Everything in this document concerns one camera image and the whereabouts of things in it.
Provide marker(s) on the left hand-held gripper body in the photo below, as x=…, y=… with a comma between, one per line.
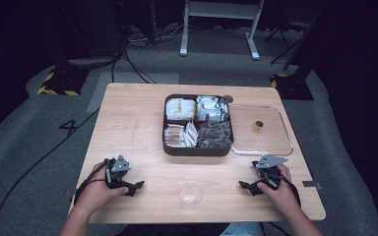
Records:
x=115, y=178

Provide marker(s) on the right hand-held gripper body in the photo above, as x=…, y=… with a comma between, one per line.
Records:
x=269, y=177

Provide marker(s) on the person's right hand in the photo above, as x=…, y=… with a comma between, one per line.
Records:
x=283, y=196

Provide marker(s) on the person's left hand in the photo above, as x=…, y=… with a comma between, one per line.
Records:
x=93, y=195

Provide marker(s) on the clear box lid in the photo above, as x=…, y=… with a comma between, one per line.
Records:
x=269, y=141

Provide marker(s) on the person's light blue pants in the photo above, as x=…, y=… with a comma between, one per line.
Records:
x=241, y=230

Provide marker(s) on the grey tape strip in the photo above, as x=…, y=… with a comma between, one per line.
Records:
x=311, y=185

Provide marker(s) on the clear plastic cup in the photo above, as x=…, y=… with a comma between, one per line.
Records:
x=190, y=196

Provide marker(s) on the person's dark garment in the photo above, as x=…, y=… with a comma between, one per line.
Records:
x=174, y=230

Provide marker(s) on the pile of dark tea bags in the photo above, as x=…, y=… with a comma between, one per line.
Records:
x=215, y=135

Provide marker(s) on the pile of clear stick packets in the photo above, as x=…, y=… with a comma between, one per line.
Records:
x=174, y=136

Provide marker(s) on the brown compartment box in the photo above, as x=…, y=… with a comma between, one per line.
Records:
x=193, y=151

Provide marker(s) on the pile of white sachets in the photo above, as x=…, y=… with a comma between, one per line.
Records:
x=191, y=134

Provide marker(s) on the pile of silver packets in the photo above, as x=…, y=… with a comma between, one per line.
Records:
x=210, y=108

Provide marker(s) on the pile of yellow-white packets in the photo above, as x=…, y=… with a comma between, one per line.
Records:
x=180, y=109

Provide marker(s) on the black yellow striped stand base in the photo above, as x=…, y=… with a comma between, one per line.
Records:
x=64, y=83
x=293, y=87

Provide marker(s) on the black tripod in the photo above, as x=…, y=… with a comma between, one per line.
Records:
x=287, y=46

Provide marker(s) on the grey stand base plate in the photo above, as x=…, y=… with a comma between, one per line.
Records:
x=90, y=62

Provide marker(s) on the white metal table frame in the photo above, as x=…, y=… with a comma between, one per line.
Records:
x=221, y=10

